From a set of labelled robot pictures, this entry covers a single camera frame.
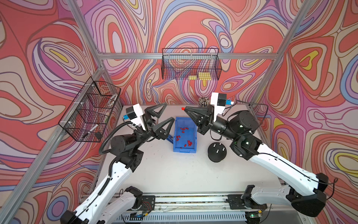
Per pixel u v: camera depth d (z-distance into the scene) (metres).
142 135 0.45
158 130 0.43
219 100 0.40
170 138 0.95
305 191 0.39
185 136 0.99
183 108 0.48
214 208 0.73
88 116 0.79
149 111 0.51
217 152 0.81
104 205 0.41
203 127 0.45
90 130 0.73
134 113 0.42
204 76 0.82
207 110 0.46
